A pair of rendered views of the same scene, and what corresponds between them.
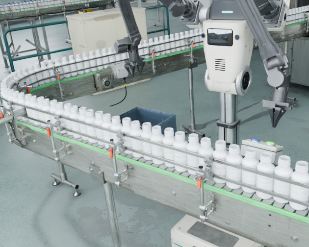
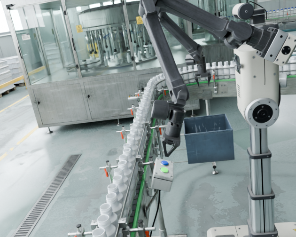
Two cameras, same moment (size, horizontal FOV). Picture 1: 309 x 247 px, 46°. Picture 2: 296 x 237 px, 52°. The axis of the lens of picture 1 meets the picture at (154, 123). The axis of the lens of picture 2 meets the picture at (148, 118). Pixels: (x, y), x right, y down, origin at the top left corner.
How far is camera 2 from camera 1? 1.48 m
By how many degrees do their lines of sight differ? 53
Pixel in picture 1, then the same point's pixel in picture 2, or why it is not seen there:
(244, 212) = not seen: hidden behind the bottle
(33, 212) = (180, 170)
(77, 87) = (232, 88)
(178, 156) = not seen: hidden behind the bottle
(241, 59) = (249, 89)
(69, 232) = (182, 193)
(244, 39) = (250, 69)
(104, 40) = not seen: outside the picture
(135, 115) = (222, 121)
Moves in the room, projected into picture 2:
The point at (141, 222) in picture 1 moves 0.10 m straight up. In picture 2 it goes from (227, 216) to (227, 206)
